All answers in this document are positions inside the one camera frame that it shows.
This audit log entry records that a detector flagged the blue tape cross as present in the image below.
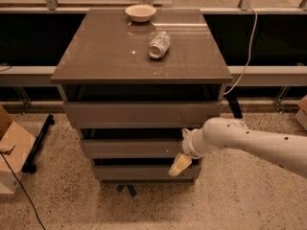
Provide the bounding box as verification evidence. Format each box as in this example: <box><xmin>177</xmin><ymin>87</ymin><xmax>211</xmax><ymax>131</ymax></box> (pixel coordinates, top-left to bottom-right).
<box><xmin>116</xmin><ymin>184</ymin><xmax>137</xmax><ymax>198</ymax></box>

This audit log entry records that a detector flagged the black stand bar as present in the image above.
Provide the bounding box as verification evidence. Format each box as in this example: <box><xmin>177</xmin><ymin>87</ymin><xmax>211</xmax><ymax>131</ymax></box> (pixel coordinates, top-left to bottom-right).
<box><xmin>22</xmin><ymin>114</ymin><xmax>55</xmax><ymax>173</ymax></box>

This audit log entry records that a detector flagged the white ceramic bowl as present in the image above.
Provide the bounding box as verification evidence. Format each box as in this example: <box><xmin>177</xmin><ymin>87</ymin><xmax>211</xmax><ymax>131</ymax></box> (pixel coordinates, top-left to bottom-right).
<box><xmin>125</xmin><ymin>5</ymin><xmax>156</xmax><ymax>23</ymax></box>

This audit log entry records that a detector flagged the crushed silver soda can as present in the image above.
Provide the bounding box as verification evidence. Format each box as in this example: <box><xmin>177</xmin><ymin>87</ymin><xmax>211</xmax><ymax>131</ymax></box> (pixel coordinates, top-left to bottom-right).
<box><xmin>148</xmin><ymin>32</ymin><xmax>171</xmax><ymax>59</ymax></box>

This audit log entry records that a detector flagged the cardboard box right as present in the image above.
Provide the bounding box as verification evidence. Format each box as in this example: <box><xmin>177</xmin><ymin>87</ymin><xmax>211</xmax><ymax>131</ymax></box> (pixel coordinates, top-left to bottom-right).
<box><xmin>295</xmin><ymin>95</ymin><xmax>307</xmax><ymax>130</ymax></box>

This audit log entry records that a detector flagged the cardboard box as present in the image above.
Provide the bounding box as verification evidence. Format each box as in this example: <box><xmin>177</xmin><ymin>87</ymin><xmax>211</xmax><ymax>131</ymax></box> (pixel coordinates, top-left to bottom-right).
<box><xmin>0</xmin><ymin>105</ymin><xmax>35</xmax><ymax>195</ymax></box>
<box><xmin>295</xmin><ymin>95</ymin><xmax>307</xmax><ymax>130</ymax></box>

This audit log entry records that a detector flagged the cardboard box left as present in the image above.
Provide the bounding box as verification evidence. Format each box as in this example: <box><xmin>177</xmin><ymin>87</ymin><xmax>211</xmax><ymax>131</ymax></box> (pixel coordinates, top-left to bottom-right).
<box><xmin>0</xmin><ymin>105</ymin><xmax>35</xmax><ymax>195</ymax></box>

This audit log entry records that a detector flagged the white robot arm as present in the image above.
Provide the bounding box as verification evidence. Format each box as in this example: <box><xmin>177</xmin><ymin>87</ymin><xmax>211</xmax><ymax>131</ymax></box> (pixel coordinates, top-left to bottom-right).
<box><xmin>169</xmin><ymin>118</ymin><xmax>307</xmax><ymax>178</ymax></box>

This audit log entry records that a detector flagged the grey drawer cabinet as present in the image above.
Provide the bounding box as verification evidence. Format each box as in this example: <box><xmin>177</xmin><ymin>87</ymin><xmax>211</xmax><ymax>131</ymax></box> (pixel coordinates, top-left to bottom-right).
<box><xmin>51</xmin><ymin>9</ymin><xmax>231</xmax><ymax>184</ymax></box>

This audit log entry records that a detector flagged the black floor cable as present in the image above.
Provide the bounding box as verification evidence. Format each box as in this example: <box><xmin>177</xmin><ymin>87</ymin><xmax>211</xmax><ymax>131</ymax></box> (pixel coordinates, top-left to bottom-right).
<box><xmin>0</xmin><ymin>150</ymin><xmax>47</xmax><ymax>230</ymax></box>

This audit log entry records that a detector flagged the black table leg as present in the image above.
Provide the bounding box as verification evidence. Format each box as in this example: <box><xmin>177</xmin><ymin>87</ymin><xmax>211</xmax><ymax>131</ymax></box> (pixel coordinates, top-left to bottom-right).
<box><xmin>225</xmin><ymin>89</ymin><xmax>243</xmax><ymax>119</ymax></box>

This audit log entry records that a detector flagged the white hanging cable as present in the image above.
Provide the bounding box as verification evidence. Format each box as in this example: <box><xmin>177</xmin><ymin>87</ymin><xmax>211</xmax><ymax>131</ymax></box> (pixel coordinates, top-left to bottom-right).
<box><xmin>223</xmin><ymin>7</ymin><xmax>259</xmax><ymax>97</ymax></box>

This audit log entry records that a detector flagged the grey top drawer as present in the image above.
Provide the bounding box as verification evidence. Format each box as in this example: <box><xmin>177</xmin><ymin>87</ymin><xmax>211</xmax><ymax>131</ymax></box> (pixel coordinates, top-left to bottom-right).
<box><xmin>63</xmin><ymin>102</ymin><xmax>222</xmax><ymax>128</ymax></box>

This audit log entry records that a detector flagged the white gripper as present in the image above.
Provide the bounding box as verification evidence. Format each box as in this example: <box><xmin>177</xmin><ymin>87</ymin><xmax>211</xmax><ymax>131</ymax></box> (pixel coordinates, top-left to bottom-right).
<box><xmin>169</xmin><ymin>128</ymin><xmax>208</xmax><ymax>176</ymax></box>

